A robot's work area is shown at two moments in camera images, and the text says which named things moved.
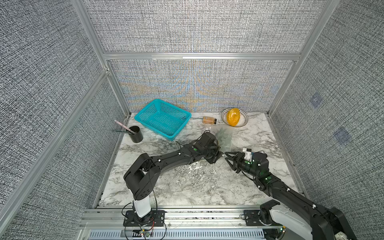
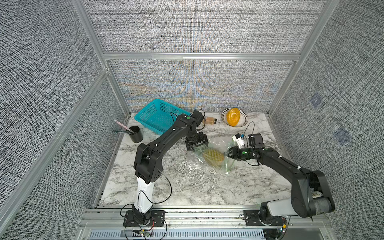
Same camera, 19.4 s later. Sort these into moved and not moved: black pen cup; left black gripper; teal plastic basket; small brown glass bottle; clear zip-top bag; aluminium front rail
Moved: clear zip-top bag; left black gripper
Not moved: teal plastic basket; aluminium front rail; small brown glass bottle; black pen cup
